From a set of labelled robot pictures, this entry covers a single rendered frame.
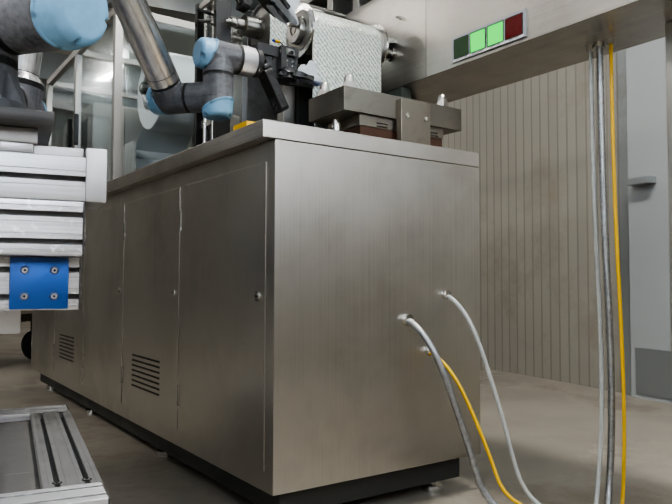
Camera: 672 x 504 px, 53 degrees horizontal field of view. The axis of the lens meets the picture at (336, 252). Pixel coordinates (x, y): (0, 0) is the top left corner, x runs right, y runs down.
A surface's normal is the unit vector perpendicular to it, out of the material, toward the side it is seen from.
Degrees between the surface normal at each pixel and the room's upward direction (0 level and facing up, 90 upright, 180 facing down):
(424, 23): 90
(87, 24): 95
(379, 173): 90
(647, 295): 90
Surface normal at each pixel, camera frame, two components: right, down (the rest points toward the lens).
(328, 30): 0.57, -0.04
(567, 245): -0.90, -0.02
